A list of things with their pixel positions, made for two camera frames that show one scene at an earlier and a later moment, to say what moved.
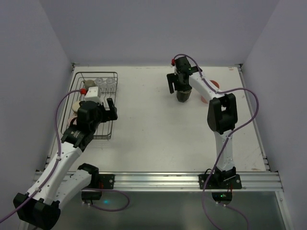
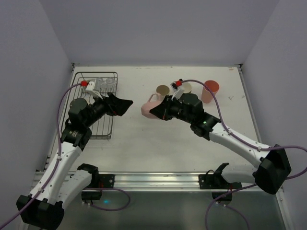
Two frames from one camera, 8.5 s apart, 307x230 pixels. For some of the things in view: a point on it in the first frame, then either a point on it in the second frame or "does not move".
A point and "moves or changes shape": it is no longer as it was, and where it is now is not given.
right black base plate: [233, 183] does not move
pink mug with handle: [71, 115] moves or changes shape
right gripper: [180, 80] to [168, 108]
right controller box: [222, 198] does not move
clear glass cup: [111, 83] does not move
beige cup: [76, 106] moves or changes shape
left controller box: [89, 194] does not move
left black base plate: [106, 181] does not move
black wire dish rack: [98, 86] does not move
